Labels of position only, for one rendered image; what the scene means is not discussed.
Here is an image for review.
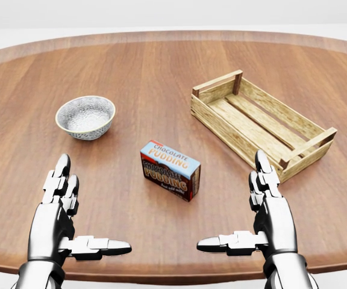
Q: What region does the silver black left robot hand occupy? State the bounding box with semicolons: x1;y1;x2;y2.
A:
27;154;133;262

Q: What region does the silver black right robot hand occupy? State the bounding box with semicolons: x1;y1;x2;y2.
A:
196;149;299;257

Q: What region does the wooden slat tray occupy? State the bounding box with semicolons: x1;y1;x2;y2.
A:
190;69;338;184

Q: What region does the chocolate pudding box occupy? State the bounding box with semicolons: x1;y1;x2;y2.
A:
140;139;201;202

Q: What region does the grey patterned bowl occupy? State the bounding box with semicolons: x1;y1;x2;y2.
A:
55;95;116;141

